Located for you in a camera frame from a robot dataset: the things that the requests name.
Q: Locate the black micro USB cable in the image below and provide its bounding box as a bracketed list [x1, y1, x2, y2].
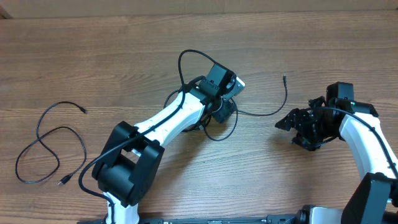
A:
[163, 73, 289, 142]

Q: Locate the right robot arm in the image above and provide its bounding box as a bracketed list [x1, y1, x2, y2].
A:
[275, 82, 397, 223]

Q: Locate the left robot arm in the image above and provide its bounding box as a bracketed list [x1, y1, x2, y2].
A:
[91, 63, 245, 223]

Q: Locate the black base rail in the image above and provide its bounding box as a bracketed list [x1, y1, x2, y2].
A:
[76, 213, 312, 224]

